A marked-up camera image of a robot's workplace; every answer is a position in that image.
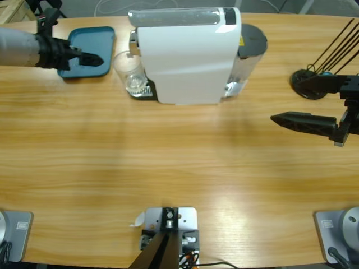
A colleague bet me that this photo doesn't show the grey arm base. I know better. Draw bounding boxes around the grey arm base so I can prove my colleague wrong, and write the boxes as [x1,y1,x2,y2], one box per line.
[0,210,34,263]
[313,206,359,265]

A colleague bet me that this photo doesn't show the grey metal leg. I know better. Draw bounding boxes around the grey metal leg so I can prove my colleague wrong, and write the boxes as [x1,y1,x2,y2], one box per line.
[297,0,315,15]

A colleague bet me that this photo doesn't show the white capsule coffee machine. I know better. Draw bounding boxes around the white capsule coffee machine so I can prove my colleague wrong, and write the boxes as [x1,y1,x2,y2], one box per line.
[127,7,242,106]

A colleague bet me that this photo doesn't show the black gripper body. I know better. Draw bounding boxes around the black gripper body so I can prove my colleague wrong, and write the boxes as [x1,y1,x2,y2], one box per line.
[35,35,72,71]
[328,75,359,147]

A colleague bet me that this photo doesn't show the black capsule holder with rods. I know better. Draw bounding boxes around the black capsule holder with rods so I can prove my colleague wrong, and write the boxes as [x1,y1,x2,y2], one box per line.
[290,18,359,100]

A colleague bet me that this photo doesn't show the clear drinking glass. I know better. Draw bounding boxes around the clear drinking glass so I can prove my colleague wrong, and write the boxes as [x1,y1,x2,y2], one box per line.
[113,51,149,98]

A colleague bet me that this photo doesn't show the dark camera post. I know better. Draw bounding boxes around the dark camera post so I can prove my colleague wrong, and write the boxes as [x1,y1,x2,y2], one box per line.
[128,207,180,269]

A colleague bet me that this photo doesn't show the black stand legs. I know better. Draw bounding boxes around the black stand legs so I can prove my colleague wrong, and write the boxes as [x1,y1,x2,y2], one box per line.
[27,0,68,20]

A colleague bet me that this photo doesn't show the chrome slotted drip tray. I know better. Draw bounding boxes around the chrome slotted drip tray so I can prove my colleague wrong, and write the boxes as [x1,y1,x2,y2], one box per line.
[127,80,158,101]

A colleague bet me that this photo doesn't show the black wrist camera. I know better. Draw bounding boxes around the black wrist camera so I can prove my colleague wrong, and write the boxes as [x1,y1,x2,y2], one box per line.
[36,7,59,39]

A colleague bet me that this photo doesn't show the black base cable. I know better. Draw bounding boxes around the black base cable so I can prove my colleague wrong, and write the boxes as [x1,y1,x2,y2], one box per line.
[327,246,351,269]
[0,240,13,264]

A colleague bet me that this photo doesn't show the white tape tab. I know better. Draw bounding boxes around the white tape tab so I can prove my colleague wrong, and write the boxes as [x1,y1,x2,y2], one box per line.
[128,211,146,228]

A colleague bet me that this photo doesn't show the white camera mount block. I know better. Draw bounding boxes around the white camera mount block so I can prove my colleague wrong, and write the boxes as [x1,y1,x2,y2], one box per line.
[136,206,200,269]

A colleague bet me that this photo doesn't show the teal plastic tray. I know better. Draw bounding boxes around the teal plastic tray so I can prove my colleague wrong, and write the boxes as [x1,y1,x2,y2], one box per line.
[57,26,116,81]

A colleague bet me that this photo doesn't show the orange and white wires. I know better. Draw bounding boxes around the orange and white wires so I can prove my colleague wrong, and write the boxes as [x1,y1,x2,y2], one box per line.
[179,250,200,266]

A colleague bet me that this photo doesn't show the thin black cable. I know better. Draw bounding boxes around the thin black cable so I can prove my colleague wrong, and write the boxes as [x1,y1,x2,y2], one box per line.
[196,261,239,269]

